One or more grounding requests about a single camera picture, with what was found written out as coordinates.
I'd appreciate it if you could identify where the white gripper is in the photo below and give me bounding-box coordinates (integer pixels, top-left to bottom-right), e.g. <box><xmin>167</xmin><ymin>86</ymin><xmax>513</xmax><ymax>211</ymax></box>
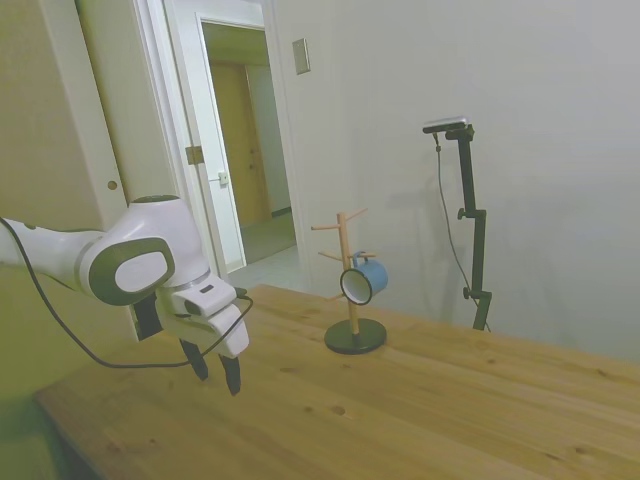
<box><xmin>172</xmin><ymin>302</ymin><xmax>251</xmax><ymax>397</ymax></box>

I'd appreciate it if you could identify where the blue enamel mug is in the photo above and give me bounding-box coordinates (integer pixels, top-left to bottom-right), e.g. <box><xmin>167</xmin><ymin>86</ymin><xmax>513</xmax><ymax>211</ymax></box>
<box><xmin>339</xmin><ymin>250</ymin><xmax>390</xmax><ymax>307</ymax></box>

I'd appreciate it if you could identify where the wooden mug tree black base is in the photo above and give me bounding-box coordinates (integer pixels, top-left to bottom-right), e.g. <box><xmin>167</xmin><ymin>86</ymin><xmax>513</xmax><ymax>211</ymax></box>
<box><xmin>310</xmin><ymin>208</ymin><xmax>390</xmax><ymax>356</ymax></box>

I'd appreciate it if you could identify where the brown wooden hallway door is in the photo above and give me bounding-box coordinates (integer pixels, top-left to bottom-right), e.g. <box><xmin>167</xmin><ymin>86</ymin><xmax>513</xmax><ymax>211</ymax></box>
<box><xmin>208</xmin><ymin>61</ymin><xmax>275</xmax><ymax>230</ymax></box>

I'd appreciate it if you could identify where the beige closet door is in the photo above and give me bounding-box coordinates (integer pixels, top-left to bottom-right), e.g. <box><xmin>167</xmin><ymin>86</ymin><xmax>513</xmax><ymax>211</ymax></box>
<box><xmin>0</xmin><ymin>0</ymin><xmax>151</xmax><ymax>346</ymax></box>

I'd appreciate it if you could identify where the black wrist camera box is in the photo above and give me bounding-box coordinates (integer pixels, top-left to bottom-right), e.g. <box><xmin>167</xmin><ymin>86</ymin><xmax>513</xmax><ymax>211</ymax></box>
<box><xmin>131</xmin><ymin>292</ymin><xmax>164</xmax><ymax>344</ymax></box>

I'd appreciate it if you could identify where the white door frame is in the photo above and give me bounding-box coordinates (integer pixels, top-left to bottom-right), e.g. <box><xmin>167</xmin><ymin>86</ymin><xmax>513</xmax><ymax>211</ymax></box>
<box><xmin>131</xmin><ymin>0</ymin><xmax>315</xmax><ymax>292</ymax></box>

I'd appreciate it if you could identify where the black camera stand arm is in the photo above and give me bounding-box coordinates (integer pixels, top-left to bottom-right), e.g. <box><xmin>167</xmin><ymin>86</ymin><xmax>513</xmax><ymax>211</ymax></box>
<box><xmin>443</xmin><ymin>125</ymin><xmax>494</xmax><ymax>332</ymax></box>

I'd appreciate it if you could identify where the grey wall switch plate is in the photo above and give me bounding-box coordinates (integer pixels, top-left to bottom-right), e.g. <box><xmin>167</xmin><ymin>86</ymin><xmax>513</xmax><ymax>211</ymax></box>
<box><xmin>291</xmin><ymin>37</ymin><xmax>312</xmax><ymax>77</ymax></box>

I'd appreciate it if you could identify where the grey camera on stand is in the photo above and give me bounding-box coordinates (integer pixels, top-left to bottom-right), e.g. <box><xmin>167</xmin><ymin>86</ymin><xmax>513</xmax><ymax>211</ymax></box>
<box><xmin>422</xmin><ymin>115</ymin><xmax>472</xmax><ymax>136</ymax></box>

